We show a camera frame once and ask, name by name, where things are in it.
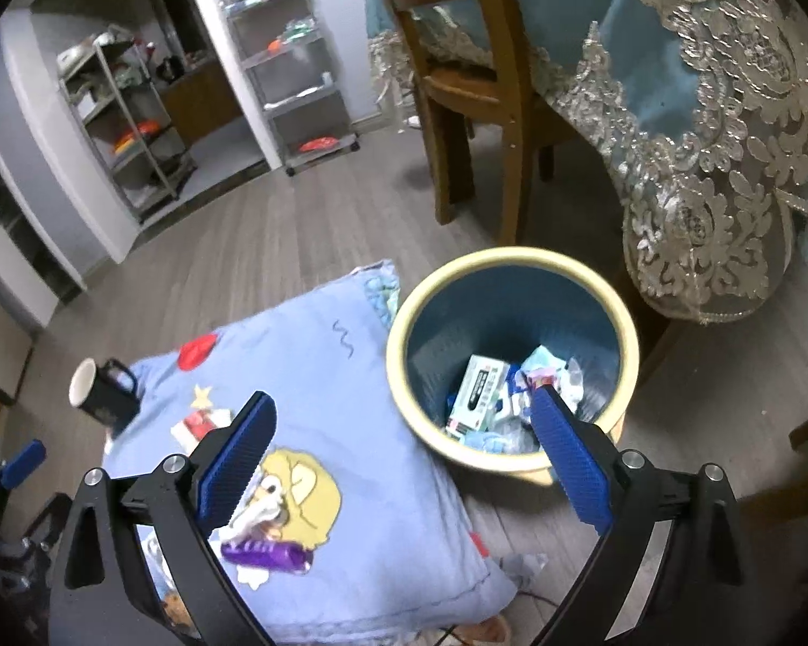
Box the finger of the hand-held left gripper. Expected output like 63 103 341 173
0 439 47 492

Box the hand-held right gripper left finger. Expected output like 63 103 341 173
47 390 277 646

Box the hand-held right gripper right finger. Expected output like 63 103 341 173
528 383 748 646

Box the blue face mask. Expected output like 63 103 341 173
461 427 540 455
518 345 567 371

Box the silver foil snack bag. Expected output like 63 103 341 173
498 377 533 432

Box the white tissue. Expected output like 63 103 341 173
552 358 587 411

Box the green paper box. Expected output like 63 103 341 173
442 354 513 437

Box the blue bin with yellow rim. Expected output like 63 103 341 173
385 247 640 479

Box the black mug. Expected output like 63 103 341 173
68 356 142 426

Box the blue cartoon blanket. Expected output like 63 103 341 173
101 259 519 643

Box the orange plastic item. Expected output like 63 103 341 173
111 120 163 152

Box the white rolling cart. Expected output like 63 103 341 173
219 0 361 176

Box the wooden chair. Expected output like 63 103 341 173
357 0 580 247

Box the table with teal lace cloth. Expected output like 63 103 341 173
364 0 808 324

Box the white pot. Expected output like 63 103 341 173
59 33 115 72

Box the metal wire shelf rack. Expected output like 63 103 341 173
57 23 199 220

